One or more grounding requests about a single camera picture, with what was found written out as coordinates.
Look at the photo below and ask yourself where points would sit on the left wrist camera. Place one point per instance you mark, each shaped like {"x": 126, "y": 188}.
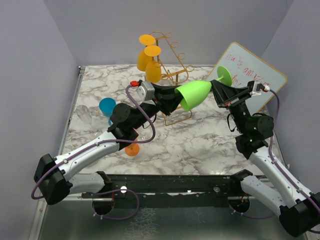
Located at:
{"x": 144, "y": 89}

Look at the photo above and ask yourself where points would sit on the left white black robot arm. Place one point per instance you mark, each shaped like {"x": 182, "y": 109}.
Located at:
{"x": 55, "y": 176}

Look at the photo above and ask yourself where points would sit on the small whiteboard yellow frame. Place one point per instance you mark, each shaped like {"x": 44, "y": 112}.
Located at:
{"x": 244, "y": 66}

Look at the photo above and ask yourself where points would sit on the green plastic wine glass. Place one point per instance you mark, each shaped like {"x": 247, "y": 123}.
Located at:
{"x": 195, "y": 92}

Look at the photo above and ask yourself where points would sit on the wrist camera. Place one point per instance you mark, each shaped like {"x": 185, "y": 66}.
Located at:
{"x": 144, "y": 89}
{"x": 256, "y": 88}

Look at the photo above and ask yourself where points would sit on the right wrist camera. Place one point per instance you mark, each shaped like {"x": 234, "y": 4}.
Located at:
{"x": 256, "y": 88}

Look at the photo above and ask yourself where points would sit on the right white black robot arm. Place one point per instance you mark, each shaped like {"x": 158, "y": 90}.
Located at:
{"x": 296, "y": 206}

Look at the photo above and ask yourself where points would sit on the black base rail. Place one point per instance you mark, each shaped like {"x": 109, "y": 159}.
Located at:
{"x": 169, "y": 191}

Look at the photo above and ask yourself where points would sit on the clear wine glass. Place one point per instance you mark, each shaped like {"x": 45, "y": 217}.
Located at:
{"x": 82, "y": 111}
{"x": 143, "y": 136}

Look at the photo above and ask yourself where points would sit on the blue plastic wine glass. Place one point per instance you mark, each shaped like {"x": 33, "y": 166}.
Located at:
{"x": 106, "y": 106}

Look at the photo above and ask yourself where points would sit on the gold wire glass rack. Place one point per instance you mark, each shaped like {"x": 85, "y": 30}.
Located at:
{"x": 177, "y": 74}

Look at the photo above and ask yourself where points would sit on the orange plastic wine glass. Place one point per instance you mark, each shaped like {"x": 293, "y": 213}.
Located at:
{"x": 132, "y": 150}

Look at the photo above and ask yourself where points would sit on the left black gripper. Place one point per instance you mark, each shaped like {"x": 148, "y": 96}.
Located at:
{"x": 167, "y": 98}

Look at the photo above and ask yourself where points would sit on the clear fallen wine glass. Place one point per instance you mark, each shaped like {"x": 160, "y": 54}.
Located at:
{"x": 82, "y": 111}

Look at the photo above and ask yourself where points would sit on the yellow plastic wine glass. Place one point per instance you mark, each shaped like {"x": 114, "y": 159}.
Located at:
{"x": 143, "y": 59}

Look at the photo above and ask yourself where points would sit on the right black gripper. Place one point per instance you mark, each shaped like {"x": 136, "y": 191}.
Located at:
{"x": 222, "y": 92}

